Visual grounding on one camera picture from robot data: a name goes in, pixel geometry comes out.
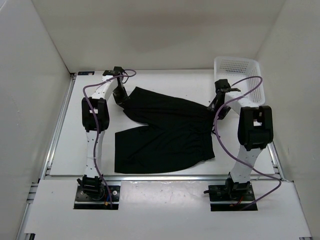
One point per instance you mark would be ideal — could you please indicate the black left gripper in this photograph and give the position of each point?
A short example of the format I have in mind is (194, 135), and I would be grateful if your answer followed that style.
(120, 101)

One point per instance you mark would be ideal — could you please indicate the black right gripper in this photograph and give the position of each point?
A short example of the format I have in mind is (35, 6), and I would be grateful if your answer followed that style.
(222, 114)

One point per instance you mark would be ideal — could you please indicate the black shorts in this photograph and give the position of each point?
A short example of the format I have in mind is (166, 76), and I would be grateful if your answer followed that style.
(175, 134)

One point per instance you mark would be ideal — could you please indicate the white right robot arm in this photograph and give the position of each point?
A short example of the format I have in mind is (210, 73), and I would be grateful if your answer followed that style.
(254, 133)

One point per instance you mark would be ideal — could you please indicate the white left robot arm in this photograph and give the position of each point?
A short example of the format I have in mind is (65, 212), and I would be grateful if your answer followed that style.
(96, 120)

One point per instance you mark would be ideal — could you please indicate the white plastic mesh basket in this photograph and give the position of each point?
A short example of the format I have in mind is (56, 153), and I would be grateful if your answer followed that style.
(237, 68)

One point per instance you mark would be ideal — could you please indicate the small blue label sticker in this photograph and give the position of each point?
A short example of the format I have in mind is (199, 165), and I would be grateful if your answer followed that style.
(86, 73)

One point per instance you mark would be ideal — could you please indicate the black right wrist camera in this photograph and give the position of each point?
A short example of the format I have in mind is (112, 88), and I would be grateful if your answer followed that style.
(223, 86)

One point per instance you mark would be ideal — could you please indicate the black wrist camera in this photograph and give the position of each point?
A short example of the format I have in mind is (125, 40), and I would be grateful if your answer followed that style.
(117, 70)
(223, 86)

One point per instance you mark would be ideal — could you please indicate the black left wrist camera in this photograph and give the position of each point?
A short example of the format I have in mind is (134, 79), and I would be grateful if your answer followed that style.
(117, 70)

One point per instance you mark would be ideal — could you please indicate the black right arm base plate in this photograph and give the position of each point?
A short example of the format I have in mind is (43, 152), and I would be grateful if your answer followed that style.
(231, 197)

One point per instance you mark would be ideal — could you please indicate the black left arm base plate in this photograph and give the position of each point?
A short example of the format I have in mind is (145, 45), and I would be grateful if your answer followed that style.
(92, 194)

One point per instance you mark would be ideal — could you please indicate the aluminium table edge rail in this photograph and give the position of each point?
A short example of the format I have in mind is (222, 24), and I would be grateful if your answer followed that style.
(158, 177)

